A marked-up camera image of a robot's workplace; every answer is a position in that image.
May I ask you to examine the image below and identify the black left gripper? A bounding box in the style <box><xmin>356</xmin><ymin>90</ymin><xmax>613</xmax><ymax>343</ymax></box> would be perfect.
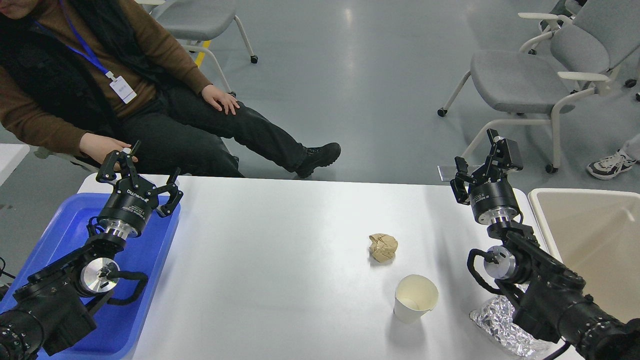
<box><xmin>96</xmin><ymin>140</ymin><xmax>184</xmax><ymax>238</ymax></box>

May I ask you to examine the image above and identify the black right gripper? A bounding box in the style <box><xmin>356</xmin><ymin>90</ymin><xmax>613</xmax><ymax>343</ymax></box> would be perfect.
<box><xmin>450</xmin><ymin>129</ymin><xmax>524</xmax><ymax>226</ymax></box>

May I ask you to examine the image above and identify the white paper cup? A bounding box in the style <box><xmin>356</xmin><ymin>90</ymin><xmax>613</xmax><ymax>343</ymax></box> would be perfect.
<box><xmin>393</xmin><ymin>274</ymin><xmax>440</xmax><ymax>324</ymax></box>

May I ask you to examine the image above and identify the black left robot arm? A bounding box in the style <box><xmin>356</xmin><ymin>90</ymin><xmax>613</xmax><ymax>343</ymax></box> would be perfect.
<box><xmin>1</xmin><ymin>142</ymin><xmax>183</xmax><ymax>360</ymax></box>

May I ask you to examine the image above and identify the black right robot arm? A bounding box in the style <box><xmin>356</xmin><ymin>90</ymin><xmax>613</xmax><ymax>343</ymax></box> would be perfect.
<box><xmin>450</xmin><ymin>129</ymin><xmax>640</xmax><ymax>360</ymax></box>

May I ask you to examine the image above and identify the grey chair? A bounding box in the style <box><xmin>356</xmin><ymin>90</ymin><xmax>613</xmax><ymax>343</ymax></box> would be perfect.
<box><xmin>438</xmin><ymin>0</ymin><xmax>640</xmax><ymax>174</ymax></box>
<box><xmin>137</xmin><ymin>0</ymin><xmax>259</xmax><ymax>97</ymax></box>
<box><xmin>518</xmin><ymin>0</ymin><xmax>586</xmax><ymax>55</ymax></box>

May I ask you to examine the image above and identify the seated person in brown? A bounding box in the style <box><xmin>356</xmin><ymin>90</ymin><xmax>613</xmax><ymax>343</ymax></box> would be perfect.
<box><xmin>0</xmin><ymin>0</ymin><xmax>341</xmax><ymax>179</ymax></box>

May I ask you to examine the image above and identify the person in light trousers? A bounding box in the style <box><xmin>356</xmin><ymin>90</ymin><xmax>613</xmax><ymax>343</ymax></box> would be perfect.
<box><xmin>586</xmin><ymin>133</ymin><xmax>640</xmax><ymax>180</ymax></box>

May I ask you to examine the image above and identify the crumpled brown paper ball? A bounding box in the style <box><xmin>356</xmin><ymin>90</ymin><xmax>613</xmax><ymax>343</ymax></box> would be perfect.
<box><xmin>369</xmin><ymin>233</ymin><xmax>399</xmax><ymax>264</ymax></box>

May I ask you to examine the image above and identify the beige plastic bin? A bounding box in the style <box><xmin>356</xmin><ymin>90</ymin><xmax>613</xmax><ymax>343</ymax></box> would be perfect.
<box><xmin>528</xmin><ymin>188</ymin><xmax>640</xmax><ymax>322</ymax></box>

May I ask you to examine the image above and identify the white side table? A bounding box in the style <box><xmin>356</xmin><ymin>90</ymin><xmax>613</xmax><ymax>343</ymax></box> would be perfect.
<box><xmin>0</xmin><ymin>143</ymin><xmax>30</xmax><ymax>186</ymax></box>

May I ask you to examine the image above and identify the crumpled aluminium foil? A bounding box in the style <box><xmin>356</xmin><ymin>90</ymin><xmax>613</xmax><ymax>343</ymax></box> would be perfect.
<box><xmin>469</xmin><ymin>295</ymin><xmax>553</xmax><ymax>360</ymax></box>

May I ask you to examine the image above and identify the blue plastic tray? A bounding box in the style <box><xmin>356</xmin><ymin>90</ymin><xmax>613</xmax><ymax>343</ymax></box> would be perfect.
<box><xmin>0</xmin><ymin>193</ymin><xmax>181</xmax><ymax>359</ymax></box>

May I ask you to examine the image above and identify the grey chair left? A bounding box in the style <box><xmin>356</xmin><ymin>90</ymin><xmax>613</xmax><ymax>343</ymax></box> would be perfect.
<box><xmin>137</xmin><ymin>0</ymin><xmax>259</xmax><ymax>97</ymax></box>

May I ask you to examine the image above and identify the grey chair far right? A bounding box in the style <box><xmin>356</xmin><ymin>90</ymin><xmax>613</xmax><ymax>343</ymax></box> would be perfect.
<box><xmin>518</xmin><ymin>0</ymin><xmax>586</xmax><ymax>55</ymax></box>

